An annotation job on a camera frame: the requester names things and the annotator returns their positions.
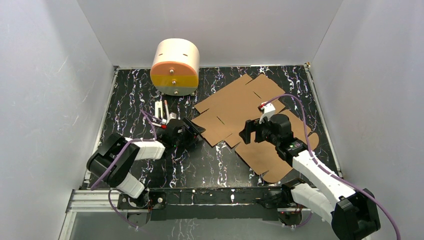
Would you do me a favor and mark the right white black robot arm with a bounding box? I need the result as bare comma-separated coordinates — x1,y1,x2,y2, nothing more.
239,114,381,240

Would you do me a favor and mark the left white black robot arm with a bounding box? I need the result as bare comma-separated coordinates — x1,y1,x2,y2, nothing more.
86,117,205,208

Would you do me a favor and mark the round white drawer cabinet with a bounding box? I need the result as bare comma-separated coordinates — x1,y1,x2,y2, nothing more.
150,38,200,96

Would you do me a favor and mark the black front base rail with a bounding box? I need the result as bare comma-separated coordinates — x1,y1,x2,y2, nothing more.
67,187,365,222

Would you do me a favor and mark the purple cable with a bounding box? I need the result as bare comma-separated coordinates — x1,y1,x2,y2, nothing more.
90,109,167,229
261,94,402,240

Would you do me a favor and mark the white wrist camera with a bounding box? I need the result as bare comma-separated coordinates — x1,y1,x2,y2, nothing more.
161,112,177,125
258,102,276,124

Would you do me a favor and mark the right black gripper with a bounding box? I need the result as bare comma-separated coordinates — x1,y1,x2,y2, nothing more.
238,113,280,146

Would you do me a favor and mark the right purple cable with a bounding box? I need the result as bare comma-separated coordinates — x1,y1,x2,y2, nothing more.
261,94,402,240

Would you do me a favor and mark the brown cardboard box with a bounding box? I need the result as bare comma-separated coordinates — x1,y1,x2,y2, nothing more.
192,74,320,184

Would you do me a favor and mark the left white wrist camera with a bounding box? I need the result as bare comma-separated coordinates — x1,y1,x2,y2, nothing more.
161,112,177,125

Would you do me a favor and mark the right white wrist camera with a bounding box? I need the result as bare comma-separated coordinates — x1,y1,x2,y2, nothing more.
258,102,276,124

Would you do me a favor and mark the white marker red cap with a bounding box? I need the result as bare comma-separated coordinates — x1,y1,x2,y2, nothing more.
150,122,167,129

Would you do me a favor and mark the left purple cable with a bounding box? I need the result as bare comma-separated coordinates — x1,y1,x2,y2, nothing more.
90,109,167,229

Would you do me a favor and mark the white pink marker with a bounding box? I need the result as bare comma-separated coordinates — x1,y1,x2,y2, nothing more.
164,100,170,116

